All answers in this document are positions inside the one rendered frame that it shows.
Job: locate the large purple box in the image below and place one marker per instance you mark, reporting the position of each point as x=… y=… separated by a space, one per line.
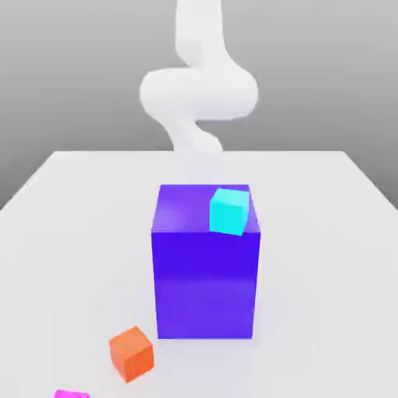
x=205 y=279

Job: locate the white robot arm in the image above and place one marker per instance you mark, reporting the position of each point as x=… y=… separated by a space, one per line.
x=199 y=90

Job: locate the small orange cube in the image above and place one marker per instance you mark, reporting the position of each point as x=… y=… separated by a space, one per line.
x=132 y=354

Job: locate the small cyan cube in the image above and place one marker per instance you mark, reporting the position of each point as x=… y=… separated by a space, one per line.
x=228 y=213

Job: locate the small magenta cube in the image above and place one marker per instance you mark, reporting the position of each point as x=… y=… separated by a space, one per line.
x=71 y=394

